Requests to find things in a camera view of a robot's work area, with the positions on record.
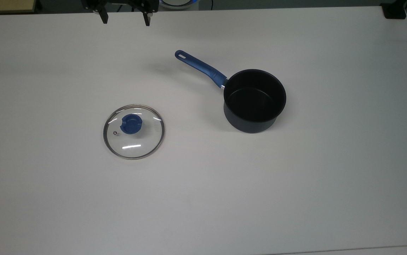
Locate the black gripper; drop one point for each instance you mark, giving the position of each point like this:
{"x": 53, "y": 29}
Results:
{"x": 122, "y": 2}

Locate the glass lid blue knob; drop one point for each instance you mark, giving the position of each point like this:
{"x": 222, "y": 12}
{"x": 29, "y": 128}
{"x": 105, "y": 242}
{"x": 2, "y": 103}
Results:
{"x": 131, "y": 124}

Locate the light wooden side table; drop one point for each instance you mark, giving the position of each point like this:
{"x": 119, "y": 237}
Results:
{"x": 3, "y": 5}

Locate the black pole with clamp base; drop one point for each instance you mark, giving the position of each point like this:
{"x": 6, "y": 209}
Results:
{"x": 394, "y": 11}

